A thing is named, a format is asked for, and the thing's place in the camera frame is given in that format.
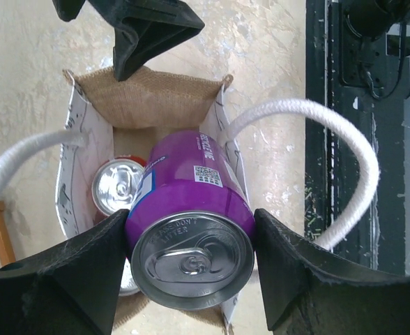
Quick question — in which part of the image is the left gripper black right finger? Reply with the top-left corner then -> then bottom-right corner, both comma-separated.
255,209 -> 410,334

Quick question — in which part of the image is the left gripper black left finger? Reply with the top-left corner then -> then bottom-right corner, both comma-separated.
0,210 -> 128,334

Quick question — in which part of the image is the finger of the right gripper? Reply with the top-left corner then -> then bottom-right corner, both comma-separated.
52,0 -> 85,22
112,0 -> 206,82

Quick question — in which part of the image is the red soda can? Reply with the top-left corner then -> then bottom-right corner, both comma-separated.
91,156 -> 146,216

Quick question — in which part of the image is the purple soda can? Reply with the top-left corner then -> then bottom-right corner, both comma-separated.
119,258 -> 139,297
125,131 -> 255,310

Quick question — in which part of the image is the orange wooden rack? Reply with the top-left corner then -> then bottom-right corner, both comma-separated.
0,200 -> 16,267

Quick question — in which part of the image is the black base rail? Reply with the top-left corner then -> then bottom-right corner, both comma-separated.
304,1 -> 410,276

